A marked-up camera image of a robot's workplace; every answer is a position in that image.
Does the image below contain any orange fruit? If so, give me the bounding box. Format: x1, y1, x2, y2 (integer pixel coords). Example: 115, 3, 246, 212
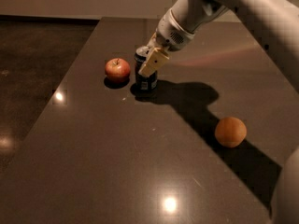
214, 117, 247, 148

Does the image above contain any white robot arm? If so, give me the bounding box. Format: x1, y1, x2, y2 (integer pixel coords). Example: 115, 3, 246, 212
139, 0, 299, 92

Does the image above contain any dark blue pepsi can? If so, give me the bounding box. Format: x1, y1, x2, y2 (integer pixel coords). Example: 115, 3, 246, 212
135, 46, 157, 92

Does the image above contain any red apple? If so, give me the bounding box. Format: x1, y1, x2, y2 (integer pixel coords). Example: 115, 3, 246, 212
105, 58, 131, 84

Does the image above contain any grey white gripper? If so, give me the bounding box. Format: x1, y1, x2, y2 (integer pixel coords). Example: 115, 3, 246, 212
138, 9, 194, 77

